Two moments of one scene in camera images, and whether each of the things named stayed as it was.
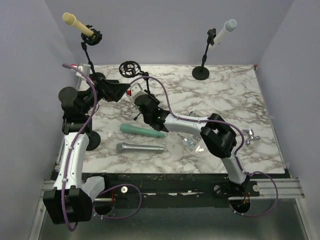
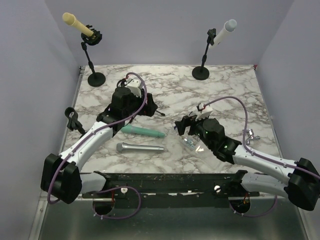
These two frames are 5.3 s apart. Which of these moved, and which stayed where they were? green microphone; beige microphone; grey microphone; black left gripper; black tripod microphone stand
Moved: black tripod microphone stand; black left gripper
Stayed: green microphone; beige microphone; grey microphone
